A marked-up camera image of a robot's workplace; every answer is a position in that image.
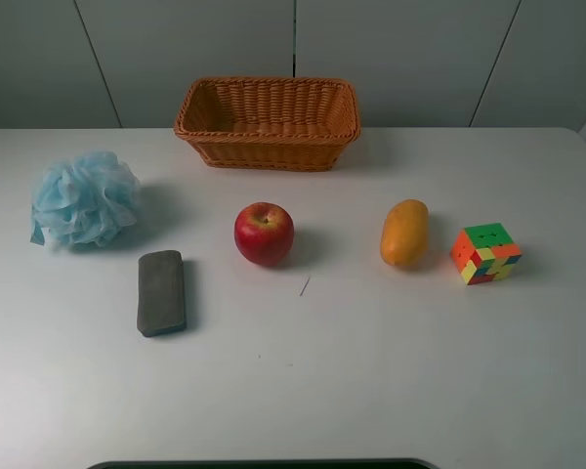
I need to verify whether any red apple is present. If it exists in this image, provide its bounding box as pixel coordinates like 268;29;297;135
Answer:
233;202;295;267

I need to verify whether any orange wicker basket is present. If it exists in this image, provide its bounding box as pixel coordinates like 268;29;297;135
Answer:
174;77;361;172

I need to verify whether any multicoloured puzzle cube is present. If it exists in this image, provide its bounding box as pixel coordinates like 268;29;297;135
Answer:
450;223;523;285

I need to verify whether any yellow orange mango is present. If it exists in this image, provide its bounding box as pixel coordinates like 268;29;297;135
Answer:
380;199;429;269

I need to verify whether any grey rectangular sponge block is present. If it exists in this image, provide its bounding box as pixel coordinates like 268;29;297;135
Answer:
137;250;187;338

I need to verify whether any blue mesh bath loofah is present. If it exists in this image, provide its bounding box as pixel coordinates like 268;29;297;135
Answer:
30;151;141;247

